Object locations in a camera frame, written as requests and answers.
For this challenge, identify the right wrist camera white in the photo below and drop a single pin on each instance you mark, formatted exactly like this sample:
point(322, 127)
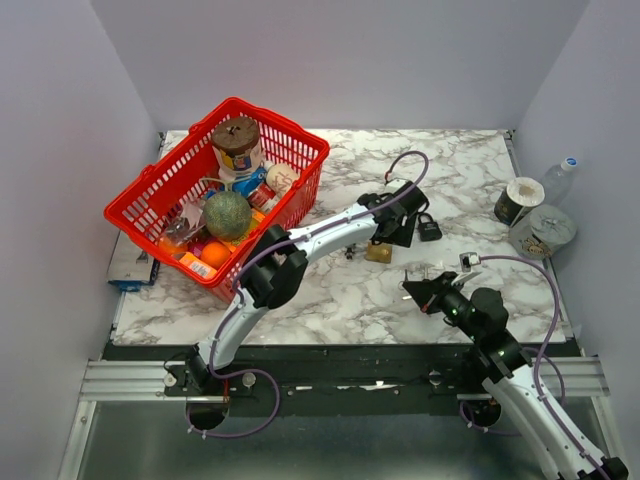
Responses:
point(469, 264)

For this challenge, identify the black padlock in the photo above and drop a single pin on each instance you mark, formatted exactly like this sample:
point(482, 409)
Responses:
point(428, 229)

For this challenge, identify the green netted melon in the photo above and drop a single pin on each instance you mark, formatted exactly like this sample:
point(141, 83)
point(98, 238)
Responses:
point(227, 215)

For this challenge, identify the grey-wrapped toilet paper roll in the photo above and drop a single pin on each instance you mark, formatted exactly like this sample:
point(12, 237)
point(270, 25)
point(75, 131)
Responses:
point(542, 232)

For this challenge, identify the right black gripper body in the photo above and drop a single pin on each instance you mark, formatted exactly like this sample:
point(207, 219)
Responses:
point(453, 304)

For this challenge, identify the brown-lid ice cream cup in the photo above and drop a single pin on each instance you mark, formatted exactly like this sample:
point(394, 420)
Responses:
point(236, 143)

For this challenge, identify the orange fruit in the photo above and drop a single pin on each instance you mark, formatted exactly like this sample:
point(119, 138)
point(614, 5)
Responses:
point(215, 254)

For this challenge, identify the clear plastic water bottle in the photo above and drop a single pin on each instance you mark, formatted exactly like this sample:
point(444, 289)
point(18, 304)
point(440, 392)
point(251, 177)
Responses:
point(557, 181)

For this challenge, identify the large brass padlock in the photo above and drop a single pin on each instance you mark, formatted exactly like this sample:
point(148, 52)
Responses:
point(379, 252)

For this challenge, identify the orange snack box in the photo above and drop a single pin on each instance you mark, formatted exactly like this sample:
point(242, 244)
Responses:
point(197, 266)

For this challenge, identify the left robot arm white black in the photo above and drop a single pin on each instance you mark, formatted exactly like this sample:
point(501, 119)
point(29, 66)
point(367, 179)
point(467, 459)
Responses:
point(274, 270)

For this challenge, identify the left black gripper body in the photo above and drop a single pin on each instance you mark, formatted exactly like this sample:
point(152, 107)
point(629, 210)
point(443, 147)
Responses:
point(401, 235)

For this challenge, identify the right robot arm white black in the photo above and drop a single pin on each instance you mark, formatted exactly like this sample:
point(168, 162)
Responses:
point(508, 373)

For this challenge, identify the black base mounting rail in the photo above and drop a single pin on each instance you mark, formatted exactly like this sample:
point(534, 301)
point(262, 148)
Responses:
point(309, 380)

